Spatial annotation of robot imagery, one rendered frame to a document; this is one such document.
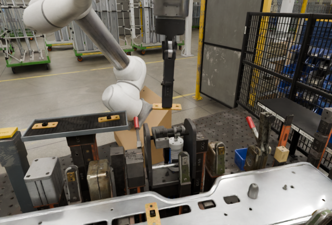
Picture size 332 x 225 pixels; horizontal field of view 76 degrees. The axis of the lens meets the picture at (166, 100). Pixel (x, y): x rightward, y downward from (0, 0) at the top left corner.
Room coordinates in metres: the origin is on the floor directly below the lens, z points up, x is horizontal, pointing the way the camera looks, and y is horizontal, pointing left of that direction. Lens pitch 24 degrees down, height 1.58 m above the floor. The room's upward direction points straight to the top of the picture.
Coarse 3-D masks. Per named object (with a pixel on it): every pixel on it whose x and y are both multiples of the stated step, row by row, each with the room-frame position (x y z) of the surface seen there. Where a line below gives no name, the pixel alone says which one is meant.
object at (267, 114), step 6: (264, 114) 0.69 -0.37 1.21; (270, 114) 0.70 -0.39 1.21; (264, 120) 0.69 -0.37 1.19; (270, 120) 0.67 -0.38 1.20; (264, 126) 0.70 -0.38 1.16; (270, 126) 0.69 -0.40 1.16; (258, 132) 0.70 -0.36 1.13; (264, 132) 0.70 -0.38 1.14; (258, 138) 0.69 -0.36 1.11; (264, 138) 0.69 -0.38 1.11; (258, 144) 0.69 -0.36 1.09; (264, 144) 0.70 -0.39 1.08
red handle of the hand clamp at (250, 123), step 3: (249, 117) 0.79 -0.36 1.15; (249, 120) 0.78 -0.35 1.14; (249, 123) 0.77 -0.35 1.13; (252, 123) 0.77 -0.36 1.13; (249, 126) 0.77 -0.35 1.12; (252, 126) 0.76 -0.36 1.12; (252, 129) 0.75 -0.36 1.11; (255, 129) 0.75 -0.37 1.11; (252, 132) 0.75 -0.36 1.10; (255, 132) 0.74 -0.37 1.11; (255, 135) 0.73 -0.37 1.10; (255, 138) 0.72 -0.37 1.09; (264, 150) 0.68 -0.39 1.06
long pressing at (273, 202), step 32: (224, 192) 0.53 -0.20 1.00; (288, 192) 0.53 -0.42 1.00; (320, 192) 0.53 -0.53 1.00; (0, 224) 0.42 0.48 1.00; (32, 224) 0.42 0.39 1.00; (64, 224) 0.42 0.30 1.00; (192, 224) 0.42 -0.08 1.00; (224, 224) 0.42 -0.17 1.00; (256, 224) 0.42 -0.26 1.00; (288, 224) 0.42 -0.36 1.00
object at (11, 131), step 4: (0, 128) 0.68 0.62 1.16; (4, 128) 0.68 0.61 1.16; (8, 128) 0.68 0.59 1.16; (12, 128) 0.68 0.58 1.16; (16, 128) 0.69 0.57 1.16; (0, 132) 0.66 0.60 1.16; (4, 132) 0.66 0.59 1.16; (8, 132) 0.66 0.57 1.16; (12, 132) 0.66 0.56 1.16; (0, 136) 0.63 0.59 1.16; (4, 136) 0.64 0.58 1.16; (8, 136) 0.64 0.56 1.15
